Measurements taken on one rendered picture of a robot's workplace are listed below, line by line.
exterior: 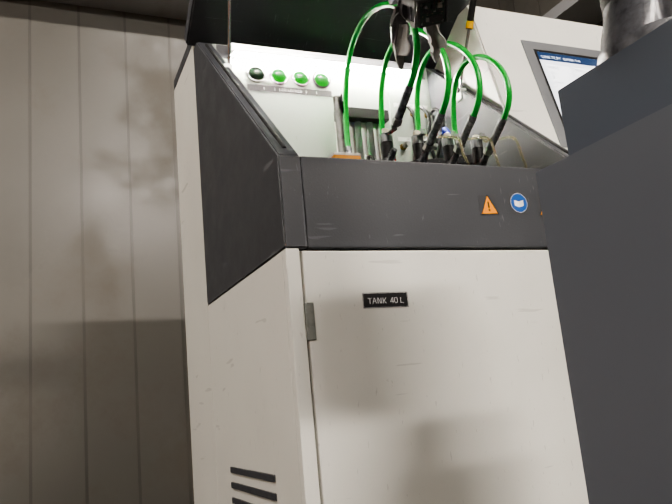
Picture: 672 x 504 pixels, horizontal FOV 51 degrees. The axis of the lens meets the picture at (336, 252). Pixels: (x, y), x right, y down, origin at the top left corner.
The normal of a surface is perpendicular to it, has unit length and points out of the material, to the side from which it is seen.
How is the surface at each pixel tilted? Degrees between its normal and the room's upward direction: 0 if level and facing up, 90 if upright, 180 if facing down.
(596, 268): 90
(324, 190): 90
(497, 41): 76
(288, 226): 90
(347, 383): 90
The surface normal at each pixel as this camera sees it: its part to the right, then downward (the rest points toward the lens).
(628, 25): -0.77, -0.35
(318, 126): 0.38, -0.23
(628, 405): -0.91, 0.00
